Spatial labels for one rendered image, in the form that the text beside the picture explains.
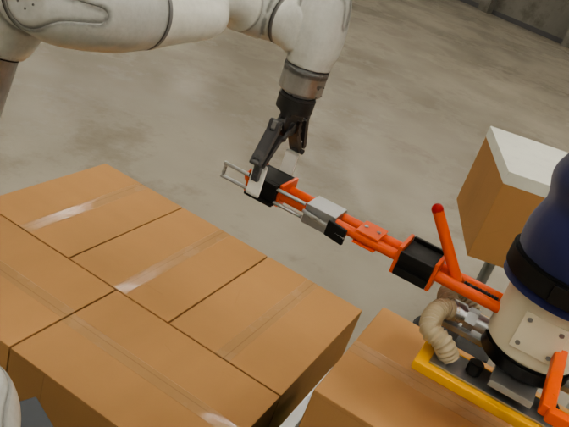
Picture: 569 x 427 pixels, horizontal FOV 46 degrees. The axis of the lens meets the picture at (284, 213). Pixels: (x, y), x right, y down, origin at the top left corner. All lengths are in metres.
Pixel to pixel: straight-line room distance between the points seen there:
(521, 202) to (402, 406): 1.58
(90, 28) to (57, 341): 1.20
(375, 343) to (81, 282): 0.97
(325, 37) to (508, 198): 1.68
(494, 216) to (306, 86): 1.67
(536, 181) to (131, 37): 2.16
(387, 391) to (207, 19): 0.81
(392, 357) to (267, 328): 0.71
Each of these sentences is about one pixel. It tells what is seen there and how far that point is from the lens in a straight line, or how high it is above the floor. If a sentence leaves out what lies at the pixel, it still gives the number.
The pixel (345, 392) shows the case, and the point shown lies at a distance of 1.36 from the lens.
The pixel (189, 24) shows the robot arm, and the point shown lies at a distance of 0.95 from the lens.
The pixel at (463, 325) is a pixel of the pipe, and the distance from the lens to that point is 1.36.
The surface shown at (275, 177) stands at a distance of 1.41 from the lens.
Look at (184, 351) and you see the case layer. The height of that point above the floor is 0.54.
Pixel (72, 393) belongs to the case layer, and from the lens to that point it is 1.77.
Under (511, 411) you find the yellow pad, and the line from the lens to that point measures 1.28.
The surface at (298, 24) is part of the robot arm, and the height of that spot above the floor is 1.54.
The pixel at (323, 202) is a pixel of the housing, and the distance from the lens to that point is 1.39.
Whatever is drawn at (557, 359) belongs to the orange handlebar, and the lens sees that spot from 1.24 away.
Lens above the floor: 1.78
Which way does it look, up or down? 26 degrees down
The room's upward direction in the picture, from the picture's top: 19 degrees clockwise
